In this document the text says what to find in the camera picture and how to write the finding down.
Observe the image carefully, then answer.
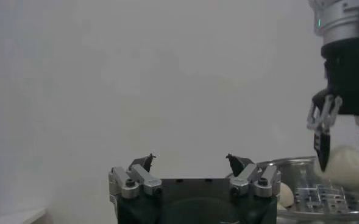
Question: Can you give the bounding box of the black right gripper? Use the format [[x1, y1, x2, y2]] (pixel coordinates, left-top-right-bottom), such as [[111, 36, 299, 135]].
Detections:
[[306, 38, 359, 173]]

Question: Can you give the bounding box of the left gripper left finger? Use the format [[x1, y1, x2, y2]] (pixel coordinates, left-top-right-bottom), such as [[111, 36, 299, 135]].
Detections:
[[108, 153, 163, 200]]

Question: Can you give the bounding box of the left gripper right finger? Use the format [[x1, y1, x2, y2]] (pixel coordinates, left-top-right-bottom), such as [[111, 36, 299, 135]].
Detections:
[[225, 153, 282, 198]]

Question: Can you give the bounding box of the white steamed baozi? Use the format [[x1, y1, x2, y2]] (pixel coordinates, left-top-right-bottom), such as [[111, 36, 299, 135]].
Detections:
[[277, 181, 295, 211], [313, 145, 359, 191]]

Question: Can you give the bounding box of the perforated steel steamer basket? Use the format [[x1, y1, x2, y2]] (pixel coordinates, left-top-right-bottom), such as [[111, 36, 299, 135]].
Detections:
[[224, 155, 359, 224]]

